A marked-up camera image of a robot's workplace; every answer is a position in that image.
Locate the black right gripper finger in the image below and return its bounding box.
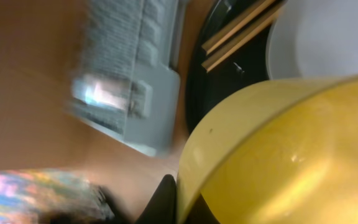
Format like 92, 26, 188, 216
135, 174, 219, 224

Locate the wooden chopstick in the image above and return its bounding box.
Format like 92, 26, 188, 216
201, 3, 284, 72
202, 0, 276, 55

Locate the yellow bowl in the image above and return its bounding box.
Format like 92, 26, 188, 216
177, 75, 358, 223

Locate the white plate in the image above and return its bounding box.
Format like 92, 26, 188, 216
267, 0, 358, 80

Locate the grey plastic dishwasher rack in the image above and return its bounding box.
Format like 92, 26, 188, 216
70, 0, 187, 157

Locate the colourful wrapper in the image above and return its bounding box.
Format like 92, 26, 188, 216
0, 169, 116, 223

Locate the round black tray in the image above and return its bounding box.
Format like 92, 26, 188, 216
185, 0, 271, 133

